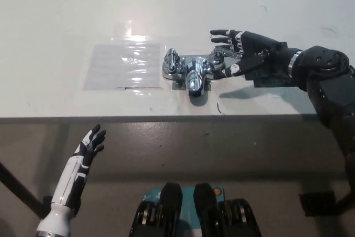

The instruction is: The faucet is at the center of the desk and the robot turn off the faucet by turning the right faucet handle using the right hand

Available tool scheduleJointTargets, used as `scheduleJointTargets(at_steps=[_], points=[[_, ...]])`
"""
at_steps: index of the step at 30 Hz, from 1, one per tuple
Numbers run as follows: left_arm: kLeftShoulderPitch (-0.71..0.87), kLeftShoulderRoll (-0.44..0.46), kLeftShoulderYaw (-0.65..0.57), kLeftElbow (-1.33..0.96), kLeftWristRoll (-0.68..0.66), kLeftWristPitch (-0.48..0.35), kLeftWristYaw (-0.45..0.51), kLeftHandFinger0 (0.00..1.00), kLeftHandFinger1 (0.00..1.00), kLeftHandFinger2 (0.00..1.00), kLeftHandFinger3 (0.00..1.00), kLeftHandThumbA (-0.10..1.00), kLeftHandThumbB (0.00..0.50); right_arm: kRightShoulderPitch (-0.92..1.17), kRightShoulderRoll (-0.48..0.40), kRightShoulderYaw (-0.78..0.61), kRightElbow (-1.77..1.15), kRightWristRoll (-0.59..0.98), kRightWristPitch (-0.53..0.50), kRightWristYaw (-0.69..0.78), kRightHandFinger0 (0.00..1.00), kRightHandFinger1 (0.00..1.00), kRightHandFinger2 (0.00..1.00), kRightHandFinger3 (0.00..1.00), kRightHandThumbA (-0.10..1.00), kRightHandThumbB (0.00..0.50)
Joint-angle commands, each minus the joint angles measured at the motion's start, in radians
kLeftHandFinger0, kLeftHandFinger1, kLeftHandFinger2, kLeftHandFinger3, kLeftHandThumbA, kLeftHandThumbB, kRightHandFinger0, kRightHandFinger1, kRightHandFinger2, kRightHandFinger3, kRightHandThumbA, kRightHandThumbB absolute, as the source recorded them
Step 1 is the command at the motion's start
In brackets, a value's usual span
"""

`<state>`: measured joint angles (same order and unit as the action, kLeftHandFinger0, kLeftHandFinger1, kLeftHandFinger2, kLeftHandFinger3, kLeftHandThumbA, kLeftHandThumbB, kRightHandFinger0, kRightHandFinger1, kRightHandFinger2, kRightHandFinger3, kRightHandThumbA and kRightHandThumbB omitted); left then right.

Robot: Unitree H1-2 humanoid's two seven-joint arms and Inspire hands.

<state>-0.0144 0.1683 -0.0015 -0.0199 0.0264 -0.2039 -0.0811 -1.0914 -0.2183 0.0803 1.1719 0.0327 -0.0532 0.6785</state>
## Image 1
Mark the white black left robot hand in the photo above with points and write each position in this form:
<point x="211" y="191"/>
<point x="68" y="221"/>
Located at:
<point x="70" y="176"/>

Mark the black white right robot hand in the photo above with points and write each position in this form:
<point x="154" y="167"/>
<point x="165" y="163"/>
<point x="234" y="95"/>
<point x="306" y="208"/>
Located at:
<point x="258" y="45"/>

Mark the chrome faucet body with spout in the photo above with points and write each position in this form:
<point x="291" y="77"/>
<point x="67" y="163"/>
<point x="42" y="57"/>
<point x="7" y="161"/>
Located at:
<point x="194" y="78"/>

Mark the black tape patch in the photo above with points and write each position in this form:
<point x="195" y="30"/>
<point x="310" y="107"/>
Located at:
<point x="269" y="81"/>

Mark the clear plastic sheet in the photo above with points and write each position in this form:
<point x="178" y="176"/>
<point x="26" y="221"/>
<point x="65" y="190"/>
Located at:
<point x="116" y="67"/>

